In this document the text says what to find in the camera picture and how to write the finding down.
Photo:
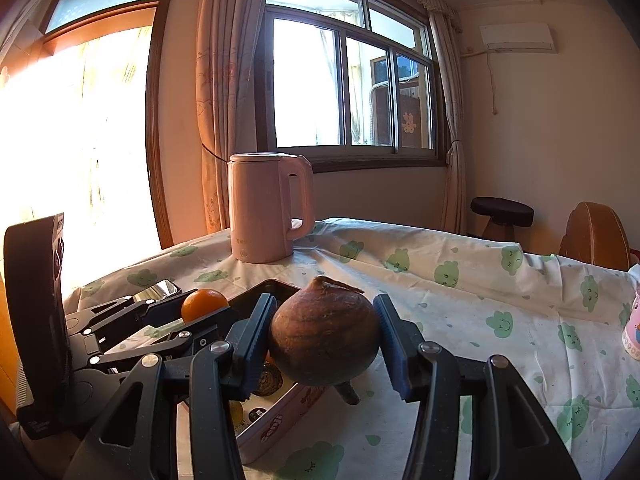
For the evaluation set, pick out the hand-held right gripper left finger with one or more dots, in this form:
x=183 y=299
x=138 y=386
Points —
x=262 y=350

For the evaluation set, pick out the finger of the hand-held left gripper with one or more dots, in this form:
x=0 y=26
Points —
x=160 y=307
x=210 y=325

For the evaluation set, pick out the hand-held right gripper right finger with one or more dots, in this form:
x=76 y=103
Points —
x=392 y=350

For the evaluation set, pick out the reddish brown stemmed fruit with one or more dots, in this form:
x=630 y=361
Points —
x=325 y=345

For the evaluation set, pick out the pink metal tin box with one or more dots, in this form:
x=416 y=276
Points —
x=280 y=427

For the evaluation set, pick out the white cloud print tablecloth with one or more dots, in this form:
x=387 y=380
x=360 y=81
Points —
x=450 y=300

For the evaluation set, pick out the pink electric kettle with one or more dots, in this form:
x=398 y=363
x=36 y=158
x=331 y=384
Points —
x=260 y=210

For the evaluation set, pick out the black round stool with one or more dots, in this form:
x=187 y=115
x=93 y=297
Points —
x=502 y=210

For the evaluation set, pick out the narrow beige curtain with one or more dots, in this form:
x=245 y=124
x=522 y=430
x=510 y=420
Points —
x=452 y=135

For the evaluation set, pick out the pink window sticker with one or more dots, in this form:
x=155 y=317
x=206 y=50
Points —
x=409 y=122

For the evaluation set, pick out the wide beige curtain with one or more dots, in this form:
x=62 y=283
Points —
x=220 y=85

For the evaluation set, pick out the brown leather armchair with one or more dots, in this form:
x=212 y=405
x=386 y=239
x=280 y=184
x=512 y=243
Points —
x=595 y=235

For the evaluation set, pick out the pink cartoon lidded cup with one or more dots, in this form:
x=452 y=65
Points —
x=632 y=330

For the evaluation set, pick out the sliding glass window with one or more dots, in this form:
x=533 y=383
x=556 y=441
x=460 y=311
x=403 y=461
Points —
x=310 y=85

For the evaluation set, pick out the white air conditioner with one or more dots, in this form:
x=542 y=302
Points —
x=517 y=37

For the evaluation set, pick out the wooden door frame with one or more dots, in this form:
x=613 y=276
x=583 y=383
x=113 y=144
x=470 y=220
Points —
x=155 y=160

